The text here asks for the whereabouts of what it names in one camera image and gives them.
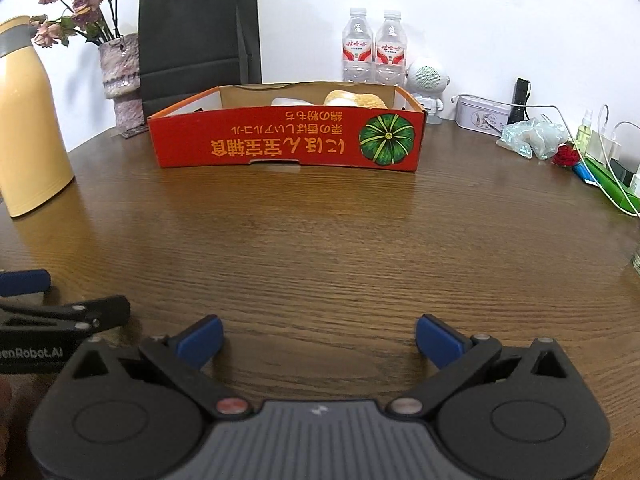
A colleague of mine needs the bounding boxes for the white astronaut speaker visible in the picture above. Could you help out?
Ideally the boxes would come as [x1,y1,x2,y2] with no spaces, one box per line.
[405,57,451,124]

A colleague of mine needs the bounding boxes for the red cardboard box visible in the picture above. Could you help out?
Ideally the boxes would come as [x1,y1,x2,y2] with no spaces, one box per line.
[147,81,427,173]

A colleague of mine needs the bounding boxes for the black flashlight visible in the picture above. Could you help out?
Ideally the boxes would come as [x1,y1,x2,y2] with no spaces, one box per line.
[507,78,531,125]

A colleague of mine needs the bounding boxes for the white tin box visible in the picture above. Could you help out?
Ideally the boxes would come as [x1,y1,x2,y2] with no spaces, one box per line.
[455,94,512,136]

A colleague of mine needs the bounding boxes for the yellow thermos jug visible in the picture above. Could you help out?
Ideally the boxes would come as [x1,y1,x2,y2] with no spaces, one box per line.
[0,15,76,218]

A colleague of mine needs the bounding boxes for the crumpled clear plastic bag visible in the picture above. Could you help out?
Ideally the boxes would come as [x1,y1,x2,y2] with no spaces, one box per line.
[496,117,569,161]

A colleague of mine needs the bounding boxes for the yellow sponge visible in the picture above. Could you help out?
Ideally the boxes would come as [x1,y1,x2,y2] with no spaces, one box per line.
[322,90,389,110]

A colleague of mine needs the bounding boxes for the green flat box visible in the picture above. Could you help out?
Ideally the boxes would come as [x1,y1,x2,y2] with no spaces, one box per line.
[582,157,640,219]

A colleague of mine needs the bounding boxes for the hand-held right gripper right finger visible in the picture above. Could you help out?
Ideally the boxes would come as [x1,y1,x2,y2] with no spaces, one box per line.
[387,314,571,420]

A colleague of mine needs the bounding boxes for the water bottle with red label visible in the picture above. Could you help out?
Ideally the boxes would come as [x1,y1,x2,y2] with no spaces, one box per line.
[341,6,377,83]
[375,9,408,86]

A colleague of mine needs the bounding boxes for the black paper bag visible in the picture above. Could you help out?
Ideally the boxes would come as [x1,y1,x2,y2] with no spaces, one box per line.
[138,0,263,120]

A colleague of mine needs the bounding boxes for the small green spray bottle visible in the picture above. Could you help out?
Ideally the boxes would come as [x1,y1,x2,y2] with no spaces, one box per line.
[575,109,596,154]

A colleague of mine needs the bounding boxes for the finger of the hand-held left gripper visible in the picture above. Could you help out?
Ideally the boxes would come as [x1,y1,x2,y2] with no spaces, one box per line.
[0,269,53,307]
[0,295,131,335]

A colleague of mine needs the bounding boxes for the white cable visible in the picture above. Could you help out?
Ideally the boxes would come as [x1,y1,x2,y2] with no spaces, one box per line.
[450,94,586,162]

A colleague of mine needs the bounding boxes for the mottled purple vase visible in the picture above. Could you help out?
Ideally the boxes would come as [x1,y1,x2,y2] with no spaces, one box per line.
[98,33,146,128]

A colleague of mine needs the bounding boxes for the dried pink flowers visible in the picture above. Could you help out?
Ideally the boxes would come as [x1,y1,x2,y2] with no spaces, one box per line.
[30,0,131,48]

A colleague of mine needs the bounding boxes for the red rose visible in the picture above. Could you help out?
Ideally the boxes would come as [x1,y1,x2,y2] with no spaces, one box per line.
[551,144,581,169]

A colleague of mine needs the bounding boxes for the blue flat item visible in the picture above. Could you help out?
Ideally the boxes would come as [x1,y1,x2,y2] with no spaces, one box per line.
[571,162,599,186]

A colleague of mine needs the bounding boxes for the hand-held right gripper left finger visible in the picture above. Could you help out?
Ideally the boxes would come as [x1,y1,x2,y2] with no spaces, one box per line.
[70,314,253,420]

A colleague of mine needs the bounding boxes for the white charger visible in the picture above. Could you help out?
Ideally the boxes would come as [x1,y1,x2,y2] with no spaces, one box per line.
[587,130,624,166]

